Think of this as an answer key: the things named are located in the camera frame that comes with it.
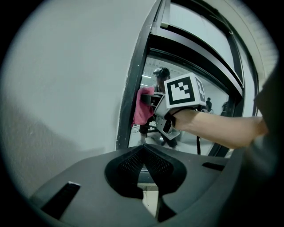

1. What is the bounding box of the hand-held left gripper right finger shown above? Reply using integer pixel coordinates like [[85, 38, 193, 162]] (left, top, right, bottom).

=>
[[144, 145, 187, 196]]

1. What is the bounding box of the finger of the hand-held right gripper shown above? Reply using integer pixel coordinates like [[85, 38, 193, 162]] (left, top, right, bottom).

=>
[[141, 94, 156, 105]]

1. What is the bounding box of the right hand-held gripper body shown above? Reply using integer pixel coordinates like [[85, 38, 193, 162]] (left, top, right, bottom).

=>
[[154, 73, 207, 141]]

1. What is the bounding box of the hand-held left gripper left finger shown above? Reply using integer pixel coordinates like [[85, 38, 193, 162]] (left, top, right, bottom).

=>
[[104, 145, 146, 200]]

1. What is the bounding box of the pink cloth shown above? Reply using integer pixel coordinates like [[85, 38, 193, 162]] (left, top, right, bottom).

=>
[[132, 86, 155, 126]]

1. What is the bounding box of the person's right forearm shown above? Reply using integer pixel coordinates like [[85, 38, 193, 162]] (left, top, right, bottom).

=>
[[172, 108, 269, 150]]

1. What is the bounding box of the person's dark sleeve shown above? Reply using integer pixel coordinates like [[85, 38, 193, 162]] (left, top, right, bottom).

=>
[[230, 64, 284, 224]]

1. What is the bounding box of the black window frame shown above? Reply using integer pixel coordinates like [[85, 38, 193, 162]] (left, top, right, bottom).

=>
[[115, 0, 260, 158]]

